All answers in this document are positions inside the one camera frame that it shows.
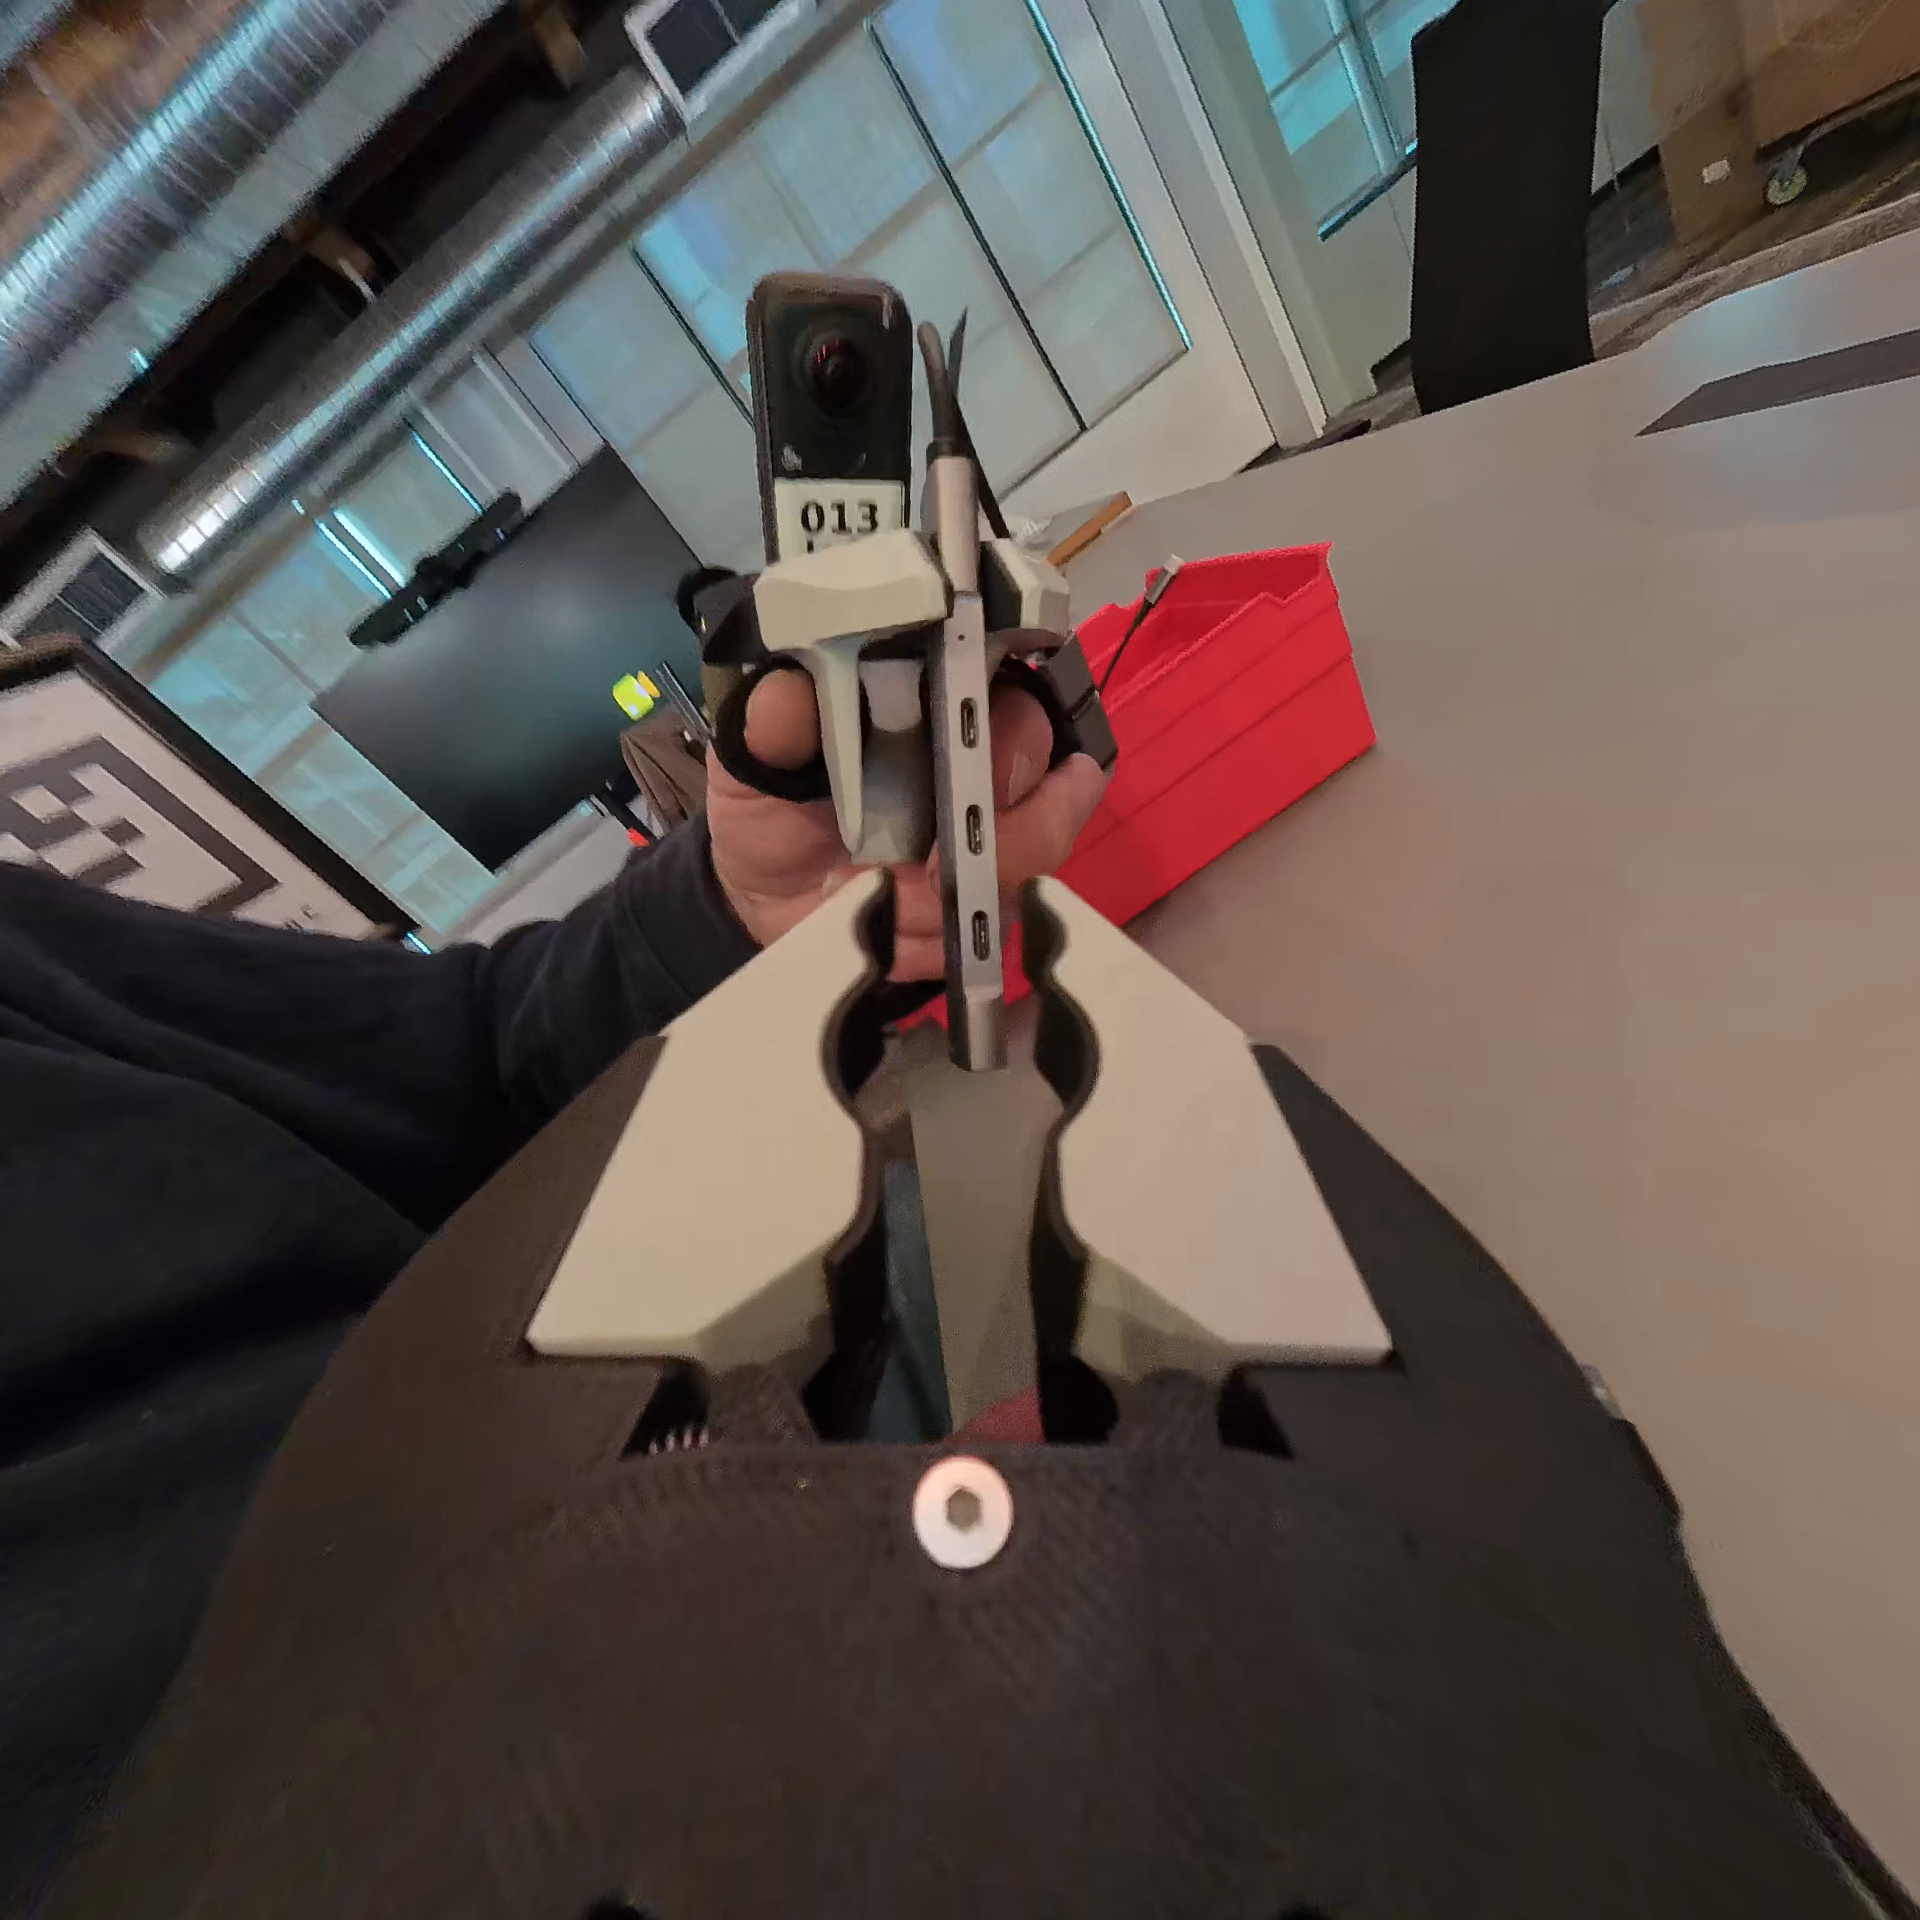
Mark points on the person's left forearm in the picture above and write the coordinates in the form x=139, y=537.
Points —
x=241, y=1141

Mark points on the grey usb hub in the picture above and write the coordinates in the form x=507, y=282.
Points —
x=976, y=780

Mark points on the red plastic bin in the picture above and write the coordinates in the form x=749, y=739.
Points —
x=1229, y=721

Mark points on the black video bar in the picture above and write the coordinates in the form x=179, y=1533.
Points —
x=435, y=572

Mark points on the cardboard box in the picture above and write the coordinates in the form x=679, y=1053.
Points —
x=1801, y=93

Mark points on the framed marker board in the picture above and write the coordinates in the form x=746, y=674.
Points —
x=151, y=813

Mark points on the white air vent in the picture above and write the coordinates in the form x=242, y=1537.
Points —
x=706, y=47

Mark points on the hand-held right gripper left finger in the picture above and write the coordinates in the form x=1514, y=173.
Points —
x=706, y=1202

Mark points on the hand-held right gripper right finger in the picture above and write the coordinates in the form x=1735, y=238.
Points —
x=1216, y=1202

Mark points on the light wooden desk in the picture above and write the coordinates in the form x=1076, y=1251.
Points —
x=1087, y=525

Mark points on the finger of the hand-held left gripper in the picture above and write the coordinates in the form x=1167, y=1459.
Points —
x=871, y=708
x=1026, y=603

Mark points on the silver air duct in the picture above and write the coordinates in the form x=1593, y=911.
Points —
x=151, y=211
x=420, y=333

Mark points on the dark monitor screen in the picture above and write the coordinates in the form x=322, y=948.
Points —
x=511, y=691

